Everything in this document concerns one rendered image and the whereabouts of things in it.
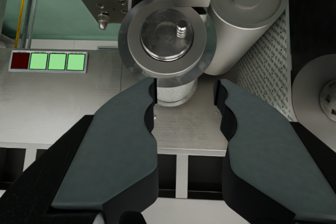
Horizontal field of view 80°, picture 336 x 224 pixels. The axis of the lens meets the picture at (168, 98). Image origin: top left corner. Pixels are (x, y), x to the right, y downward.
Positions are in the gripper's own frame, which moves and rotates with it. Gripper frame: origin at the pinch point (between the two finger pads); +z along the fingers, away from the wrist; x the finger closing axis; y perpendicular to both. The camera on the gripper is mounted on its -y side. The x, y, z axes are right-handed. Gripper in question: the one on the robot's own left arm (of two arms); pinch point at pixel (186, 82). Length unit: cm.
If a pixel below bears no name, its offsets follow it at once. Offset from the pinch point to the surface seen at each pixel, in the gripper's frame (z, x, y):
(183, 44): 17.0, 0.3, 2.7
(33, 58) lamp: 49, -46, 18
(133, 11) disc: 22.4, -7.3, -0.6
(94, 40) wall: 299, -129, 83
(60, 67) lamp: 47, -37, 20
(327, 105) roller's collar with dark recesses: 13.0, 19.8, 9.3
